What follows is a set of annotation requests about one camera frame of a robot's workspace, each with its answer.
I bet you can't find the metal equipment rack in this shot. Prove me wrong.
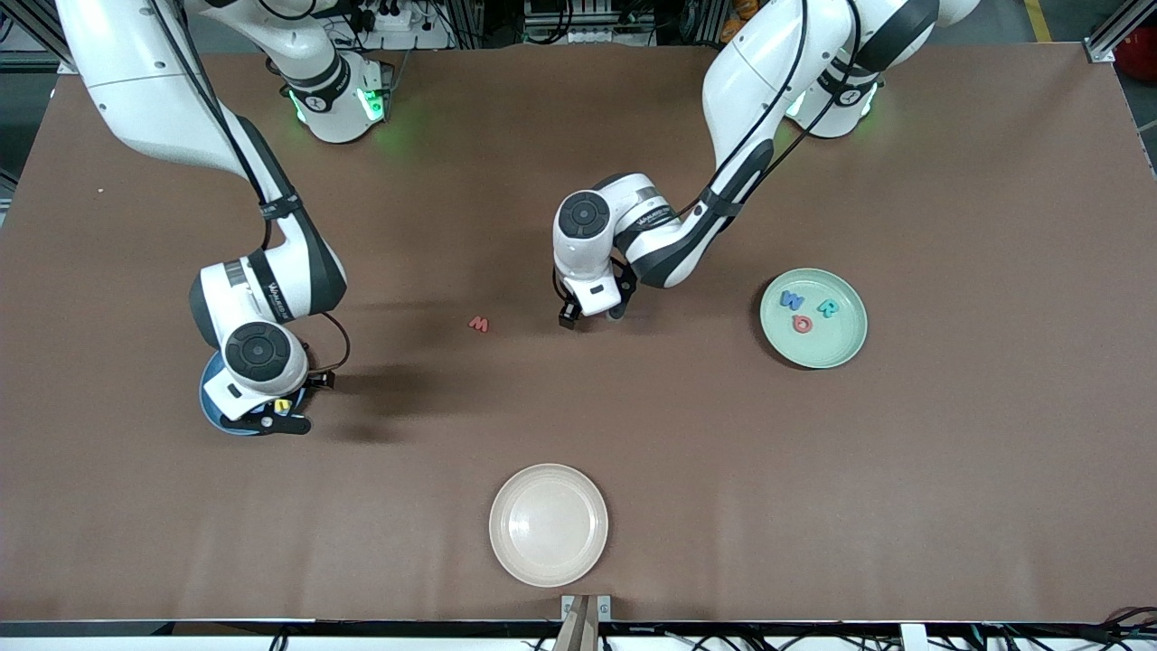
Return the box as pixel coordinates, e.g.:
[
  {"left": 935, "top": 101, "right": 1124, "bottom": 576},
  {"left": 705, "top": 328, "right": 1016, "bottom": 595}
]
[{"left": 522, "top": 0, "right": 659, "bottom": 48}]

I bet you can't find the white power strip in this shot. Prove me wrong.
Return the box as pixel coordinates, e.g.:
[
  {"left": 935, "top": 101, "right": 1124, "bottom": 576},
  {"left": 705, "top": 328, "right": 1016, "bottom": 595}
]
[{"left": 348, "top": 0, "right": 455, "bottom": 52}]

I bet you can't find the brown table cover sheet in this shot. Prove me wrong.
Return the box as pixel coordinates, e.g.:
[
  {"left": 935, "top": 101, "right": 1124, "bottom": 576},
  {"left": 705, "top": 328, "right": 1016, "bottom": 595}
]
[{"left": 0, "top": 43, "right": 1157, "bottom": 627}]

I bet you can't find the green plate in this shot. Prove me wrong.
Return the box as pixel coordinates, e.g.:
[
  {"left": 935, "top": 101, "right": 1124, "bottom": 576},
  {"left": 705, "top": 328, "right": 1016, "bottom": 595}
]
[{"left": 759, "top": 268, "right": 869, "bottom": 370}]

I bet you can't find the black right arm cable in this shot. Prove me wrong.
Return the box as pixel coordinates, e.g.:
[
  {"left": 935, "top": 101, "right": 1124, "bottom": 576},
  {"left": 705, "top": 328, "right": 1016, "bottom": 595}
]
[{"left": 149, "top": 0, "right": 352, "bottom": 372}]

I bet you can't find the red object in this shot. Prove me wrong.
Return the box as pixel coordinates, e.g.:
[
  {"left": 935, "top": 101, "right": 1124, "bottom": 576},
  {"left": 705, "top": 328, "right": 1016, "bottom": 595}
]
[{"left": 1115, "top": 50, "right": 1157, "bottom": 87}]

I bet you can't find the aluminium frame post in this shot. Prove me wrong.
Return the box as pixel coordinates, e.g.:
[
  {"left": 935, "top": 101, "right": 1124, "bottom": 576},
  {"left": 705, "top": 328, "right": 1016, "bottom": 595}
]
[{"left": 1083, "top": 0, "right": 1157, "bottom": 64}]

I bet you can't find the metal camera pole bracket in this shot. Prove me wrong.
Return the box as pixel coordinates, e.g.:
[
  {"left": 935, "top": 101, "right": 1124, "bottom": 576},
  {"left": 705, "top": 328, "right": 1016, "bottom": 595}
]
[{"left": 556, "top": 594, "right": 613, "bottom": 651}]

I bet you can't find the blue plate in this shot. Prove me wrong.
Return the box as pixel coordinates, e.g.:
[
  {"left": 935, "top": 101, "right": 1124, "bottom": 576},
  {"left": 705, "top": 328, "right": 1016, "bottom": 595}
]
[{"left": 199, "top": 351, "right": 313, "bottom": 438}]

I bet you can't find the beige plate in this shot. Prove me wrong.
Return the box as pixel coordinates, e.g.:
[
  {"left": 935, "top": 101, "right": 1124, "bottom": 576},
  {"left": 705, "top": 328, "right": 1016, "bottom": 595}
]
[{"left": 489, "top": 463, "right": 609, "bottom": 589}]

